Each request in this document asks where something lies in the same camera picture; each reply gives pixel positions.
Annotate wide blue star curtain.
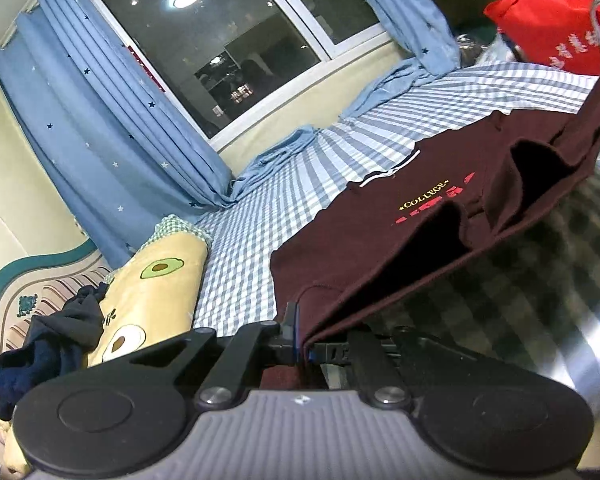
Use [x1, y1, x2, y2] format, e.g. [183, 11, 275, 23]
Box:
[0, 0, 327, 271]

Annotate narrow blue star curtain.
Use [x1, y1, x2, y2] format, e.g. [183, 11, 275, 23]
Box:
[337, 0, 464, 122]

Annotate maroon printed sweatshirt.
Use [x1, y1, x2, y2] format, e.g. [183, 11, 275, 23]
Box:
[260, 52, 600, 392]

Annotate white framed window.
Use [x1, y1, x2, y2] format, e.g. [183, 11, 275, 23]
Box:
[87, 0, 397, 154]

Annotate red tote bag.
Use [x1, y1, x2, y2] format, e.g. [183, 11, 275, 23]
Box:
[482, 0, 600, 79]

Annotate yellow avocado print pillow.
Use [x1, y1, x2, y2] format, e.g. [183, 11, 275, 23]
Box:
[2, 214, 214, 476]

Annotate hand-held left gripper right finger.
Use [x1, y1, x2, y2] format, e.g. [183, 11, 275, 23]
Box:
[307, 326, 532, 409]

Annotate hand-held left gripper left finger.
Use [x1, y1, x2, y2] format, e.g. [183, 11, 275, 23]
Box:
[124, 302, 302, 407]

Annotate dark navy cloth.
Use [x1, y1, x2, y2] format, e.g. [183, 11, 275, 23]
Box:
[0, 282, 111, 422]

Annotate striped green-edged headboard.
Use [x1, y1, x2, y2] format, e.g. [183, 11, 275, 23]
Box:
[0, 237, 114, 461]

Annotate blue checked bed sheet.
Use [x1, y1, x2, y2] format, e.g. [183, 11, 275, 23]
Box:
[192, 60, 600, 417]

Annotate clear plastic bag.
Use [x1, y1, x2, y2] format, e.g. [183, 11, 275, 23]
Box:
[455, 32, 514, 69]

